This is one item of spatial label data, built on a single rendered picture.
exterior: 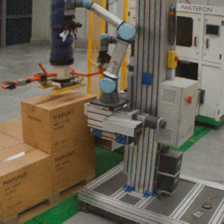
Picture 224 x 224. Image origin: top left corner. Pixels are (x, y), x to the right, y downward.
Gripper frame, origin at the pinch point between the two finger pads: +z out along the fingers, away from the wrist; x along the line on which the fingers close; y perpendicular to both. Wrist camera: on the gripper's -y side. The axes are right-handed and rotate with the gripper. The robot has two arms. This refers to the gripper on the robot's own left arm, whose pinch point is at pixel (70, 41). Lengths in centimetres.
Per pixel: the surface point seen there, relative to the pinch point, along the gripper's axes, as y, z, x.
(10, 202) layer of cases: 25, 125, 50
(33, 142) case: 45, 93, -2
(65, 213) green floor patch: 6, 152, 4
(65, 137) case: 21, 87, -19
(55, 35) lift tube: 36.4, -1.0, -22.6
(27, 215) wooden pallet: 28, 150, 32
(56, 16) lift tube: 35.4, -19.1, -21.4
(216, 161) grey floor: -78, 152, -187
